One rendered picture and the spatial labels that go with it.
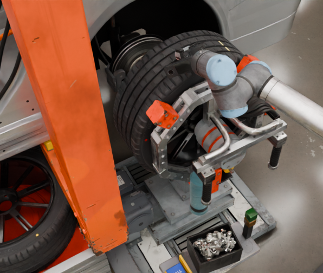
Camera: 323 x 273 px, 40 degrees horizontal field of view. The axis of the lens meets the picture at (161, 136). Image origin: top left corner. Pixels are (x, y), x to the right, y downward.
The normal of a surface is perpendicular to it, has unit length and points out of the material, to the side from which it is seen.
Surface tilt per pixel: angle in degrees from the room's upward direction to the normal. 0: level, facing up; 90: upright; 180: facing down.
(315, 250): 0
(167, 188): 0
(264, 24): 90
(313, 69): 0
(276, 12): 90
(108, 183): 90
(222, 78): 57
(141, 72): 38
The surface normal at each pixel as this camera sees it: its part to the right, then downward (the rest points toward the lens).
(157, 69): -0.44, -0.39
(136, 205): -0.04, -0.65
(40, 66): 0.50, 0.65
